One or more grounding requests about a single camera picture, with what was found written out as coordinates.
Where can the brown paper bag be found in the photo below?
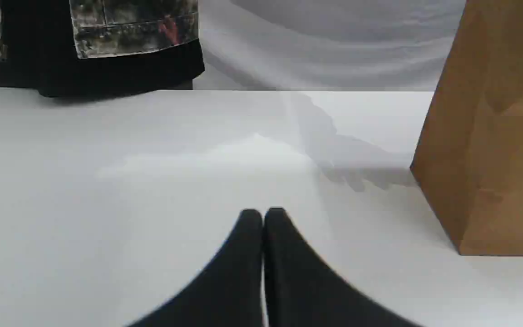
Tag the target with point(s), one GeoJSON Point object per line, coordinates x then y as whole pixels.
{"type": "Point", "coordinates": [469, 158]}

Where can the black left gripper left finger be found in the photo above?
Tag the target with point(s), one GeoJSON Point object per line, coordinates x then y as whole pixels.
{"type": "Point", "coordinates": [227, 292]}

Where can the white backdrop cloth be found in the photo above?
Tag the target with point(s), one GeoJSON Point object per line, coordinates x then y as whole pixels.
{"type": "Point", "coordinates": [340, 45]}

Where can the person in camouflage jacket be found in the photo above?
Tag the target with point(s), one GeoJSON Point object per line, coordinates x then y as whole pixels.
{"type": "Point", "coordinates": [94, 49]}

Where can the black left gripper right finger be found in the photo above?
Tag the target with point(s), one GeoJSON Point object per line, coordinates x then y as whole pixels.
{"type": "Point", "coordinates": [303, 291]}

